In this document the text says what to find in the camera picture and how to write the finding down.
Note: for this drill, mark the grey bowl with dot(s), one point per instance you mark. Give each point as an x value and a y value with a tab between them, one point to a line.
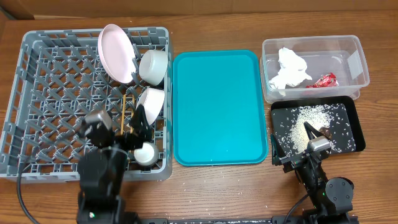
153	66

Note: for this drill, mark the large white plate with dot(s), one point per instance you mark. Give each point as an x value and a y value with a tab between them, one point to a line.
116	53

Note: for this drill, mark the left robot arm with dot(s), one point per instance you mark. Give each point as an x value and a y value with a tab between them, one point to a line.
102	170

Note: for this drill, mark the grey dishwasher rack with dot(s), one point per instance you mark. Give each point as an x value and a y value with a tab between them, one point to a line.
59	79

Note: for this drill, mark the wooden chopstick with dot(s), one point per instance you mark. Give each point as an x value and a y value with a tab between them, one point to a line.
123	114
133	105

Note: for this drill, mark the clear plastic bin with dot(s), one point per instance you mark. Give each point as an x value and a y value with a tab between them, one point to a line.
342	55

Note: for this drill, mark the pink bowl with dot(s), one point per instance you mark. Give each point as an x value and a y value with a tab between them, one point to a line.
152	100

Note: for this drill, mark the brown food scrap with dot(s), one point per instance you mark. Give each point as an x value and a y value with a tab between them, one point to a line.
326	132

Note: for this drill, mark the white cup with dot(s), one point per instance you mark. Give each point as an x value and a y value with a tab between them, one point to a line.
147	155

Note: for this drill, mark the black tray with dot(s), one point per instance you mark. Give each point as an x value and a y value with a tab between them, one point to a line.
338	113

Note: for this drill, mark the white napkin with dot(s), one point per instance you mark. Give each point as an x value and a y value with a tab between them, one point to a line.
290	70

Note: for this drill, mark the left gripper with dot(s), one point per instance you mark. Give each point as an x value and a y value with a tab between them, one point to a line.
142	133

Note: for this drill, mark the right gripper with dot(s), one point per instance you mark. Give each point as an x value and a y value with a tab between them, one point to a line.
294	160

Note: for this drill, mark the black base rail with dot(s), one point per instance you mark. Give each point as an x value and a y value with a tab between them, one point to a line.
248	220

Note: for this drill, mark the teal plastic tray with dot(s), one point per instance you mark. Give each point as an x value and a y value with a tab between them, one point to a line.
218	115

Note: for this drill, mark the red snack wrapper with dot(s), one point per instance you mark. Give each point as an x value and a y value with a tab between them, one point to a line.
328	80

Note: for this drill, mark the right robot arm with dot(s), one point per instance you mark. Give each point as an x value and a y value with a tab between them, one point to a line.
326	200

